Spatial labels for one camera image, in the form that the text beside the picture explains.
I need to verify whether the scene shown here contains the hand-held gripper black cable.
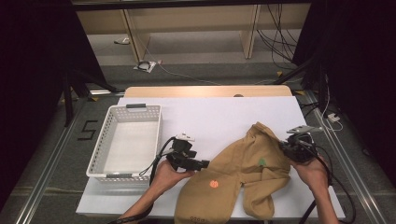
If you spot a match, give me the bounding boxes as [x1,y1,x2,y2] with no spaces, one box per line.
[106,136,177,224]
[298,136,358,224]

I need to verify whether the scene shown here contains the person's left hand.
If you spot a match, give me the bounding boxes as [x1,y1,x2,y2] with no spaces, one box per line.
[148,160,195,195]

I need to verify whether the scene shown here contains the wooden shelf unit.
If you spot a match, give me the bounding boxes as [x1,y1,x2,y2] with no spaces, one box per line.
[76,3,312,63]

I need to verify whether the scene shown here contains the small white floor object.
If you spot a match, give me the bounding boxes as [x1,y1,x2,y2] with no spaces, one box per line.
[113,36,131,46]

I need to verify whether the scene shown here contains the black curtain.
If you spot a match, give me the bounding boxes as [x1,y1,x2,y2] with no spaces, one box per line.
[292,0,396,181]
[0,0,106,203]

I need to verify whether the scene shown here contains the white perforated plastic basket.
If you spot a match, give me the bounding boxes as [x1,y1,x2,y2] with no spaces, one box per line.
[85,103,163,184]

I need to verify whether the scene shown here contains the clear packet with black ring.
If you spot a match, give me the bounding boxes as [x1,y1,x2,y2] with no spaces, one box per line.
[134,60,157,74]

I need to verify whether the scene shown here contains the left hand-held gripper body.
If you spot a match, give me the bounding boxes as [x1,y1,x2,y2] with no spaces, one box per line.
[166,133,200,172]

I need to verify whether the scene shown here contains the white table cover sheet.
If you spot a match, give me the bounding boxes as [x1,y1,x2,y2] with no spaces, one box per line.
[75,95,346,221]

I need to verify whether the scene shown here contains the black tripod stand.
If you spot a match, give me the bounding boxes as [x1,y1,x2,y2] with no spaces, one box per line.
[272,55,331,118]
[62,69,125,129]

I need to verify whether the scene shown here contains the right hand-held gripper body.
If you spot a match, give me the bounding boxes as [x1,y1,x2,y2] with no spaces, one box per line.
[286,124,325,163]

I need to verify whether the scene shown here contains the tan pants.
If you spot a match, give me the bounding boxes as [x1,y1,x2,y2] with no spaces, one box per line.
[173,121,292,224]

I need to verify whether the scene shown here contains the aluminium floor rail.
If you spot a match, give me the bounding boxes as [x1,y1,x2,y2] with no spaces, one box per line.
[302,90,390,224]
[13,96,87,224]

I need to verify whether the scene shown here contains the bundle of black floor cables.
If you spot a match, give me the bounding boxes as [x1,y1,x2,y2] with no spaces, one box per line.
[256,3,300,71]

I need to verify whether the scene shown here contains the person's right hand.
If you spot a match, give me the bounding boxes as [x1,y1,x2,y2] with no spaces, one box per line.
[289,153,331,191]

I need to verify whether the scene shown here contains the left hand-held gripper black cable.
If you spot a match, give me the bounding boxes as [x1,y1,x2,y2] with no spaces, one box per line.
[106,136,177,224]

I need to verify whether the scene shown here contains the white floor cable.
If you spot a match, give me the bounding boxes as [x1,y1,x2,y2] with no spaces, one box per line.
[157,60,223,87]

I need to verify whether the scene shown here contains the right hand-held gripper black cable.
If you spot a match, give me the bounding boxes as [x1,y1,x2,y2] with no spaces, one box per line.
[298,136,358,224]

